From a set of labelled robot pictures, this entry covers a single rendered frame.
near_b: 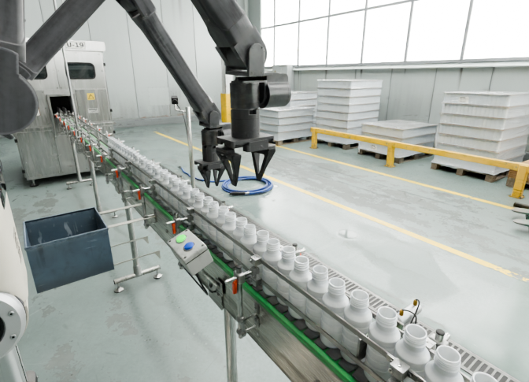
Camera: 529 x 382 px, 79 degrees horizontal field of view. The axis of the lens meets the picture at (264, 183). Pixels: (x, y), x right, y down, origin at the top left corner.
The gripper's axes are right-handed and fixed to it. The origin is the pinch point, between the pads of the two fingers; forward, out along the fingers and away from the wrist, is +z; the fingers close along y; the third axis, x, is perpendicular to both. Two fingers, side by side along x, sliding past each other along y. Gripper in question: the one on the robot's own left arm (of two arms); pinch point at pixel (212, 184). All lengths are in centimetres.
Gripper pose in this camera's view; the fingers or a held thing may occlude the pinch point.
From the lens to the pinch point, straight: 117.3
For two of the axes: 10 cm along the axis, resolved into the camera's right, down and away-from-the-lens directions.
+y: -8.1, 1.9, -5.6
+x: 5.9, 2.5, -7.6
